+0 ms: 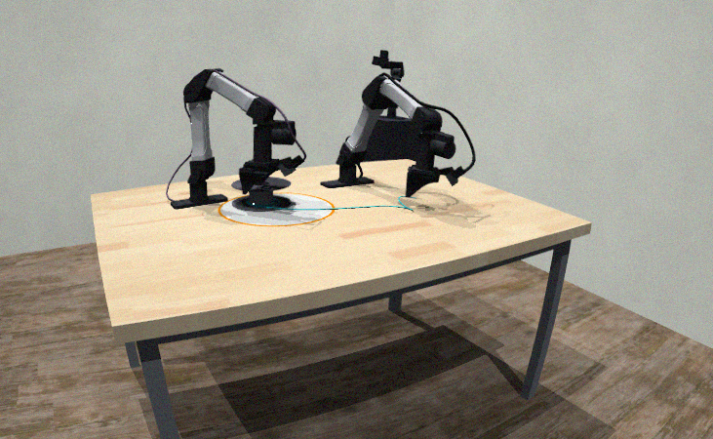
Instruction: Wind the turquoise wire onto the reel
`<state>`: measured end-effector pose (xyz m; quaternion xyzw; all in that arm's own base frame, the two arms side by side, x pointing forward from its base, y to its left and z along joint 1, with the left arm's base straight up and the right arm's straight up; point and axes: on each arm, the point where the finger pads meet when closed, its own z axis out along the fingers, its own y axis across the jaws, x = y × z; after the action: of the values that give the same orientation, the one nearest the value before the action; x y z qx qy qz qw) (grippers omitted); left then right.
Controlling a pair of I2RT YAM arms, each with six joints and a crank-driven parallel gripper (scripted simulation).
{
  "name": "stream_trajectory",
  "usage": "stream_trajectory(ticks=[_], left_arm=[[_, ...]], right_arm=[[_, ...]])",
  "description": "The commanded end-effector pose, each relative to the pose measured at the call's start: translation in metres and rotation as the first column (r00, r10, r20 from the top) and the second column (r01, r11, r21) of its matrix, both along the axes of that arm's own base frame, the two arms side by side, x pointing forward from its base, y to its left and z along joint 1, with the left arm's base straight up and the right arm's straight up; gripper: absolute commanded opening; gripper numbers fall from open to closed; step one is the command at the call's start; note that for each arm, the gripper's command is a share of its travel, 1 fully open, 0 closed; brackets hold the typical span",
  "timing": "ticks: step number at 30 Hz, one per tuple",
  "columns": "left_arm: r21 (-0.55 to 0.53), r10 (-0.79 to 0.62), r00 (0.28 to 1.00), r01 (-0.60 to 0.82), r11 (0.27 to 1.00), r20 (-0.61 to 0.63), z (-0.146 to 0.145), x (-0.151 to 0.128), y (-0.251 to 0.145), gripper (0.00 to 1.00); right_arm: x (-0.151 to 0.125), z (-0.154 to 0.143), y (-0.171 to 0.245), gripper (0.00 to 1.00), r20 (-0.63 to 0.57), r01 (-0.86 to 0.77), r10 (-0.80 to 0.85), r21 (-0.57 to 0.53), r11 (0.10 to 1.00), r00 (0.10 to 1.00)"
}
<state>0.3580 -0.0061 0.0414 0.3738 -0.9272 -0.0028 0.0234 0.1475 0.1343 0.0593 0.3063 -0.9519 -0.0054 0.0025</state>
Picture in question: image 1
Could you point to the white flat disc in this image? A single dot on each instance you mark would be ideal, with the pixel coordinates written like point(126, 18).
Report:
point(281, 217)

